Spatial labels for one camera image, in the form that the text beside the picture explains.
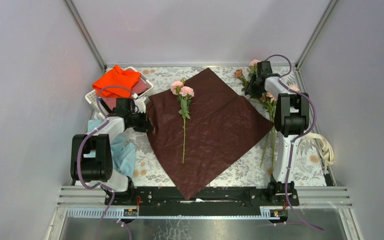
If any peach fake flower stem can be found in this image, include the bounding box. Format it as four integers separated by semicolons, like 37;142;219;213
258;92;277;170

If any pink fake flower bunch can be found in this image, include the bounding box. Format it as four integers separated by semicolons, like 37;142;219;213
247;59;261;74

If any dried brown fake flower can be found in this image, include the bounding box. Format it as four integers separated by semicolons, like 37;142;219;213
234;69;250;94

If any dark red wrapping paper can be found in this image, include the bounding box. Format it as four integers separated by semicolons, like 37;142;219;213
146;68;273;200

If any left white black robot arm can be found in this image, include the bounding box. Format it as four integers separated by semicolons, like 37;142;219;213
70;97;153;206

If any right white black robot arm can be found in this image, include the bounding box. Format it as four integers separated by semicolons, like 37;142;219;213
245;60;310;184

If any light blue cloth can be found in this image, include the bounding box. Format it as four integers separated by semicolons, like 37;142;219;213
87;117;137;178

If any orange folded cloth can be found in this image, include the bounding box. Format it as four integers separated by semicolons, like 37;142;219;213
92;65;142;98

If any white plastic basket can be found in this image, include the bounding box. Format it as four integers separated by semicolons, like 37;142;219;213
84;74;154;120

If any cream ribbon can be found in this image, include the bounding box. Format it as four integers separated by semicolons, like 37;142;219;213
304;133;336;175

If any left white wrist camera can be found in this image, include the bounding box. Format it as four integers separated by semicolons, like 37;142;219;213
133;96;150;113

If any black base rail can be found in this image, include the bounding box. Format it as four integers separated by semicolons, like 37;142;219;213
104;186;287;217

